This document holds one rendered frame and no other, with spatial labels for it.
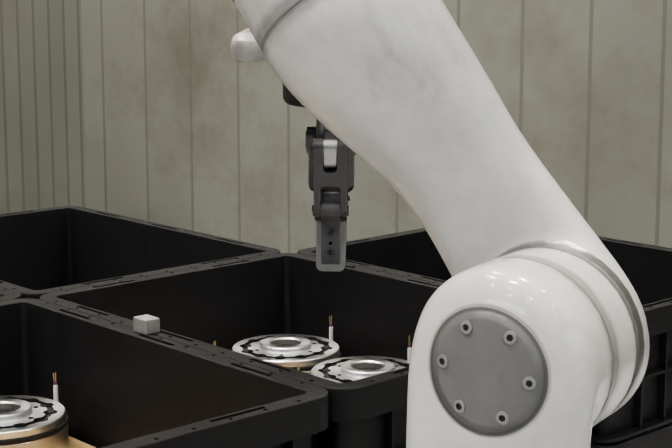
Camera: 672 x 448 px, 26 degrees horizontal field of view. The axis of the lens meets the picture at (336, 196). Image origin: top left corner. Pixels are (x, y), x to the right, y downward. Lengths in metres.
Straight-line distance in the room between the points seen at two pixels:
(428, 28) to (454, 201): 0.09
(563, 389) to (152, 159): 4.61
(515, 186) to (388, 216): 3.85
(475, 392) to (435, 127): 0.13
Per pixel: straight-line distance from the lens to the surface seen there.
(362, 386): 1.01
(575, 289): 0.67
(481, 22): 4.31
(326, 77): 0.70
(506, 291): 0.65
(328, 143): 1.04
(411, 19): 0.70
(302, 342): 1.37
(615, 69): 4.10
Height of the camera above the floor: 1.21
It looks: 9 degrees down
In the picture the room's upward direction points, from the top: straight up
